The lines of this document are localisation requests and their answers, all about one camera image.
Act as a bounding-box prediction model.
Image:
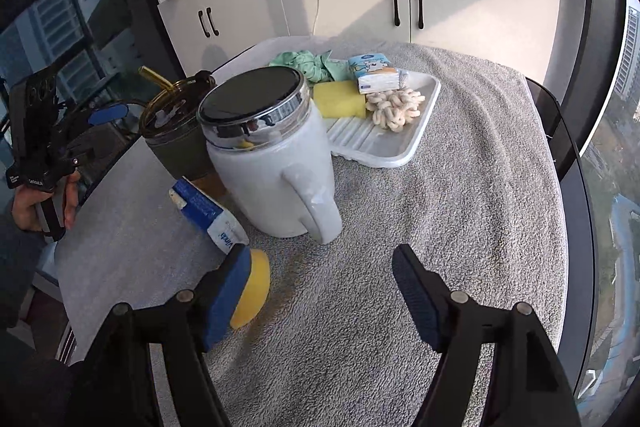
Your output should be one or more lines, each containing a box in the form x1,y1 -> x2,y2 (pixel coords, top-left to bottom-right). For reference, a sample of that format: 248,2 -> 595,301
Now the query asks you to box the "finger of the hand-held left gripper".
60,104 -> 129,134
62,131 -> 101,166

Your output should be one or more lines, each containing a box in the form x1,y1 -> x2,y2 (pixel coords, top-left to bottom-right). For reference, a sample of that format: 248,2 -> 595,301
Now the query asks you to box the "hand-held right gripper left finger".
67,244 -> 253,427

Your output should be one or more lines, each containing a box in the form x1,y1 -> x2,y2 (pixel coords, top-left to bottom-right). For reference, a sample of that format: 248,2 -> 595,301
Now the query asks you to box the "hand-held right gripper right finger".
391,244 -> 583,427

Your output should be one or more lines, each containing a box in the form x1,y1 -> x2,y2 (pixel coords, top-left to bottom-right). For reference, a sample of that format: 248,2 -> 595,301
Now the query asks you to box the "yellow round sponge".
230,248 -> 271,330

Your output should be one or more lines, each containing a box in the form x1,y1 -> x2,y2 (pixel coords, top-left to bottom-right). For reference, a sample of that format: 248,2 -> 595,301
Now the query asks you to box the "white ribbed plastic tray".
320,69 -> 442,168

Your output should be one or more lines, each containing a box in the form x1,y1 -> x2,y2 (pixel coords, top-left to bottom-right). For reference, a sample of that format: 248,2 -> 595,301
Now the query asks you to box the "cream knotted rope ball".
365,88 -> 423,130

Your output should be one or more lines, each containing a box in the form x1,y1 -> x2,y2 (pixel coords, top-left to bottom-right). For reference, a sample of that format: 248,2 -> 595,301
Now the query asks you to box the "green cloth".
269,49 -> 351,85

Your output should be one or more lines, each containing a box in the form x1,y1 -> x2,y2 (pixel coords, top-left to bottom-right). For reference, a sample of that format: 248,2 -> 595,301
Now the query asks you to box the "cartoon print tissue pack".
347,53 -> 401,95

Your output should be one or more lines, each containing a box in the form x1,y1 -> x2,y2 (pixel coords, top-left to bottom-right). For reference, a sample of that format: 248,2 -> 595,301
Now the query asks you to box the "person's left forearm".
0,212 -> 58,333

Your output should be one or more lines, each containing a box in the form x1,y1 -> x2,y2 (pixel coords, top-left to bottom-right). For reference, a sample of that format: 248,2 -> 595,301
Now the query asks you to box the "person's left hand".
11,169 -> 81,234

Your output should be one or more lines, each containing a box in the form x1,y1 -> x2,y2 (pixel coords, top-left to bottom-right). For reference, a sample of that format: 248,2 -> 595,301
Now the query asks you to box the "dark tumbler with gold straw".
138,66 -> 231,198

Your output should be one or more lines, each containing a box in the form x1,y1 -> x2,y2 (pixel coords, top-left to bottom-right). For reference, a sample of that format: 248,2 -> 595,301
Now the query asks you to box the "grey towel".
55,34 -> 568,427

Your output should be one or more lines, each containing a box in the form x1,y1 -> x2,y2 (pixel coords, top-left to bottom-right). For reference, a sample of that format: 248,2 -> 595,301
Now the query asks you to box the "blue and white tissue pack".
168,177 -> 250,255

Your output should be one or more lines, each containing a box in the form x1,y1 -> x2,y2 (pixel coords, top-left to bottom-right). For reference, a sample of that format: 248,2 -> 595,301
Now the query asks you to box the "white mug with chrome lid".
196,67 -> 344,245

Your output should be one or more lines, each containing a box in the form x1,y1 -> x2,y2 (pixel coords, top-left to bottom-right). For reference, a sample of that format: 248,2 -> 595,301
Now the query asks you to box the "white low cabinet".
157,0 -> 291,72

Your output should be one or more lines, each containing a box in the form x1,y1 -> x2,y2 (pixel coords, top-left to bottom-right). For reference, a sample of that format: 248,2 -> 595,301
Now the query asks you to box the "yellow rectangular sponge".
312,80 -> 367,119

